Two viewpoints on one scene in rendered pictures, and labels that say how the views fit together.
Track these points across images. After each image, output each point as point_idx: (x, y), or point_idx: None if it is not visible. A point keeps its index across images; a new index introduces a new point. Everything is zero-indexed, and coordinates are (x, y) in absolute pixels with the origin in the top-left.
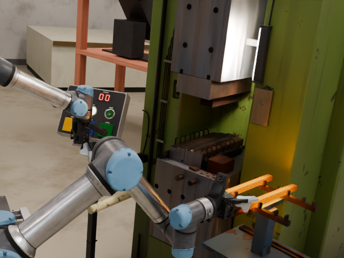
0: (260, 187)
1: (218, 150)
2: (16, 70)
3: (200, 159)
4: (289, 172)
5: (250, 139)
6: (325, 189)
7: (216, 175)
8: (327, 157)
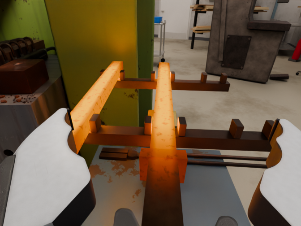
0: (117, 85)
1: (10, 55)
2: None
3: None
4: (135, 53)
5: (55, 17)
6: (144, 70)
7: (22, 94)
8: (139, 38)
